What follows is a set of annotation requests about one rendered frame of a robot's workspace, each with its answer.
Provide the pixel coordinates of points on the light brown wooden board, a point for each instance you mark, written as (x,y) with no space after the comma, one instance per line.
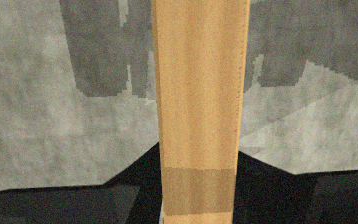
(199,54)

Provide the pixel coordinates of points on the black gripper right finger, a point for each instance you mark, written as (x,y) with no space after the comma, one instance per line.
(267,195)

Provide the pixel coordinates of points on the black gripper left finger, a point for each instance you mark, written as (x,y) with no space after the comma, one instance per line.
(134,196)

